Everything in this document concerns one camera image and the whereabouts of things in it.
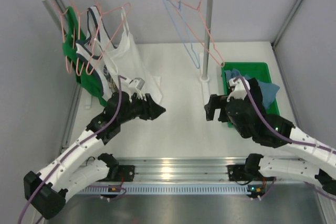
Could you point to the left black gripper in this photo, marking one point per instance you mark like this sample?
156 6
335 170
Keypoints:
148 106

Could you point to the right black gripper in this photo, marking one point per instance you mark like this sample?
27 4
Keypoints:
219 102

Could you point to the plain white tank top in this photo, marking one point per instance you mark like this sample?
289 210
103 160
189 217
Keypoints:
125 60

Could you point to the pink wire hanger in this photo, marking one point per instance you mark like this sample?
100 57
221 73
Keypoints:
116 36

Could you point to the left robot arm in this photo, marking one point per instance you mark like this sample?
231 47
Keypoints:
49 189

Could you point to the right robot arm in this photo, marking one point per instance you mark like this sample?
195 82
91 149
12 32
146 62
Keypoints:
315 163

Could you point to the green tank top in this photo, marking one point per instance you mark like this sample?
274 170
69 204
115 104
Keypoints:
92 83

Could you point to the white printed tank top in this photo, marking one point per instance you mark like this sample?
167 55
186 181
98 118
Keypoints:
91 48

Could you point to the black garment in bin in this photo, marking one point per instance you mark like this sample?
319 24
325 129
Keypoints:
256 94

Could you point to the blue garment in bin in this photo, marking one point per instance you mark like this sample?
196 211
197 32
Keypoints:
268 90

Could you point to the green plastic bin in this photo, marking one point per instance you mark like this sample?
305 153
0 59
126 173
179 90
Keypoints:
249 70

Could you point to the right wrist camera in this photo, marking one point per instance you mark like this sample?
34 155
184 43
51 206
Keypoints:
237 88

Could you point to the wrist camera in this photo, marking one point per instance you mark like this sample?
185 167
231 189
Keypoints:
135 86
237 88

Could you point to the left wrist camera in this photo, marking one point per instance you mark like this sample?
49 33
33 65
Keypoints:
135 86

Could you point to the pink hanger near right post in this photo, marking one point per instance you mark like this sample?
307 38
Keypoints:
208 44

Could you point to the aluminium mounting rail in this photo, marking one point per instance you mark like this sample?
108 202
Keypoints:
177 177

